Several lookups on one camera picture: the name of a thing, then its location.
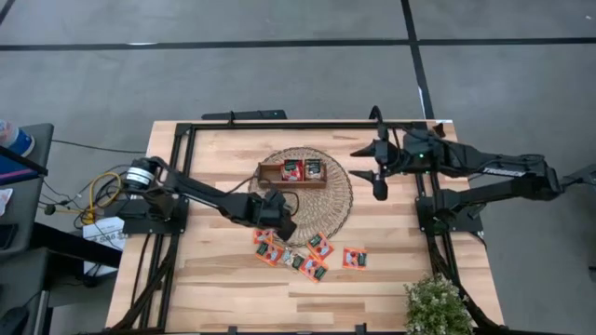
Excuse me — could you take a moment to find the yellow cable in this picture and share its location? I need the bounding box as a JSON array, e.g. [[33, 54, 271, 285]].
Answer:
[[85, 170, 123, 225]]

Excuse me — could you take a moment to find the beige tea bag sachet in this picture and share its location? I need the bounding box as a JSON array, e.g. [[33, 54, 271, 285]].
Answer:
[[280, 247, 307, 271], [303, 158, 325, 181]]

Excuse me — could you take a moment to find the potted green plant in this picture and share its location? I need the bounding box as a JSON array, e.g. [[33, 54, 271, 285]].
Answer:
[[403, 273, 475, 335]]

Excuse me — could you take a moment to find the black metal table frame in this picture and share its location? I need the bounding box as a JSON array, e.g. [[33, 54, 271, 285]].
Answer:
[[139, 119, 507, 335]]

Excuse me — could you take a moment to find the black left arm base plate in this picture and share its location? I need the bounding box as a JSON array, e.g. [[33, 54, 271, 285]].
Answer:
[[121, 202, 190, 236]]

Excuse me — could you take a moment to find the orange peach tea sachet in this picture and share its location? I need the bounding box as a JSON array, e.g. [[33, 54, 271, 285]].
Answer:
[[254, 240, 285, 268], [252, 227, 277, 246], [297, 253, 329, 284], [342, 246, 369, 271], [306, 231, 335, 261]]

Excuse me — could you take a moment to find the round woven straw placemat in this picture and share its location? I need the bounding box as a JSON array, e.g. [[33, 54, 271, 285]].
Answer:
[[249, 146, 354, 248]]

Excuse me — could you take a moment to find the red strawberry tea sachet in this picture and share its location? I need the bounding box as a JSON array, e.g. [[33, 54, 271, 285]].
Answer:
[[280, 158, 305, 182]]

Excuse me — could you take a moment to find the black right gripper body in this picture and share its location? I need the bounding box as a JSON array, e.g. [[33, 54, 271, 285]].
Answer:
[[376, 132, 448, 176]]

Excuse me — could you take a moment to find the grey desk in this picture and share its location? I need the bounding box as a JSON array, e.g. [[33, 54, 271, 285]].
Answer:
[[0, 123, 56, 255]]

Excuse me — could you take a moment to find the white cardboard box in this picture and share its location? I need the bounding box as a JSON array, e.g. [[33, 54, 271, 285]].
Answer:
[[82, 216, 127, 276]]

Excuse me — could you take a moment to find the black stand leg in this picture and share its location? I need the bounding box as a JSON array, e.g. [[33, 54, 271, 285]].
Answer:
[[551, 161, 596, 192]]

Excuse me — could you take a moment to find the blue folder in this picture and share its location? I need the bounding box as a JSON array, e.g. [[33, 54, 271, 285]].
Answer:
[[0, 153, 41, 187]]

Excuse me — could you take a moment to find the black computer mouse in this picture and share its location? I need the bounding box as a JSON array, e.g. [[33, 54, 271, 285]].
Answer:
[[0, 305, 30, 335]]

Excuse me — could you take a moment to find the blue white bottle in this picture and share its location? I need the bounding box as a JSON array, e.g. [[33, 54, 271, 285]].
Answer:
[[0, 118, 36, 158]]

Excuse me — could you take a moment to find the white paper sheet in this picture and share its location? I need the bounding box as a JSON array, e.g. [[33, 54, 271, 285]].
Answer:
[[0, 187, 14, 218]]

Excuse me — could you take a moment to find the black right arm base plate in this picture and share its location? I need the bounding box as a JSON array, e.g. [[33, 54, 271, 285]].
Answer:
[[414, 194, 485, 235]]

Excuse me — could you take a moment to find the black flat bar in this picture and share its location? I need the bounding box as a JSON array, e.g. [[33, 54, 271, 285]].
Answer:
[[200, 109, 289, 122]]

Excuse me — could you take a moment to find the wooden three-compartment tray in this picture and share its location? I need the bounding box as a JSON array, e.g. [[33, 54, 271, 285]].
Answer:
[[257, 158, 328, 190]]

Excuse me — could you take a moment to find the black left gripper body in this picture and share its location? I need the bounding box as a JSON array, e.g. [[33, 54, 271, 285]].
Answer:
[[251, 188, 292, 229]]

